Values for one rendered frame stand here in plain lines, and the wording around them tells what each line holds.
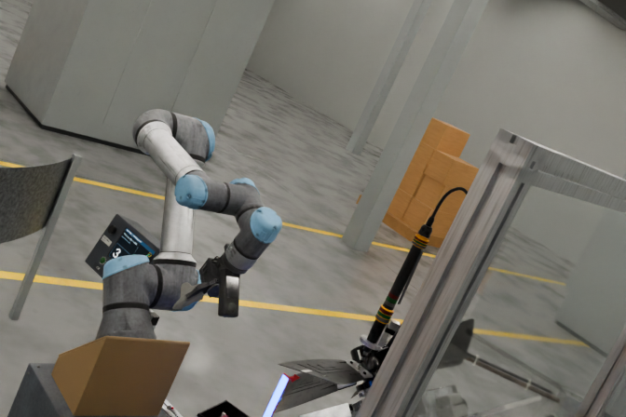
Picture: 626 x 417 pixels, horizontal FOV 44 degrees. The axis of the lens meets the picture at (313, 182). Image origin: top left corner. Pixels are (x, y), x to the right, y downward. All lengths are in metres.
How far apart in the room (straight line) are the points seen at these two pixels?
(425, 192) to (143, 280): 8.84
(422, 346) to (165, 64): 7.84
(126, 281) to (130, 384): 0.25
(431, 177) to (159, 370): 8.83
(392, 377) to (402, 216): 10.02
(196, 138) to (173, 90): 6.54
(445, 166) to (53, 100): 5.11
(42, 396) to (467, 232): 1.46
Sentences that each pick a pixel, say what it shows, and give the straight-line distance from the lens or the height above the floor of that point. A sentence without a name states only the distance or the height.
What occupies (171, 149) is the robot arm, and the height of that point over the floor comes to 1.65.
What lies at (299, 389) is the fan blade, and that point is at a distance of 2.59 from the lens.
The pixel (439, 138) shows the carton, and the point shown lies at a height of 1.39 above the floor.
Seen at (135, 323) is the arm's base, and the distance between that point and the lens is 2.00.
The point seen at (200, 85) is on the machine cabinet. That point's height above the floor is 0.95.
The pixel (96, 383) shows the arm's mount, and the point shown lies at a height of 1.09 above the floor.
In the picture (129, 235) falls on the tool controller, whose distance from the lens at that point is 2.55.
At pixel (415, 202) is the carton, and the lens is 10.74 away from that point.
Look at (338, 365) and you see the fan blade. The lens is 2.38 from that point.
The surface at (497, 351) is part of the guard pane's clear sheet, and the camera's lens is 1.05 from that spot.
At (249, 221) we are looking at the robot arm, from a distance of 1.83.
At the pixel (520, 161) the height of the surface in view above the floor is 2.03.
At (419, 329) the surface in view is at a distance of 0.84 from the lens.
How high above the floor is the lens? 2.07
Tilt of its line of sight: 10 degrees down
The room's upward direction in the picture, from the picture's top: 25 degrees clockwise
